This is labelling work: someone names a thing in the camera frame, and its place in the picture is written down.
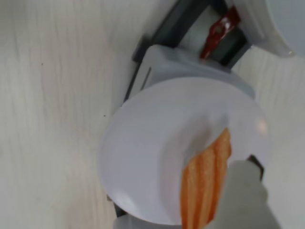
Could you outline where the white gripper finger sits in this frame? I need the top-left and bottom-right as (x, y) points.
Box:
(207, 154), (297, 229)

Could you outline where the white Shinkansen train body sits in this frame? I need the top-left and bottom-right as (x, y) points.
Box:
(227, 0), (298, 58)

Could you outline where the white round plate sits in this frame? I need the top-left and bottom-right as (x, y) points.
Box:
(98, 80), (272, 226)

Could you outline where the red train coupling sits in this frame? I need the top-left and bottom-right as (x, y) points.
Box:
(199, 6), (242, 60)

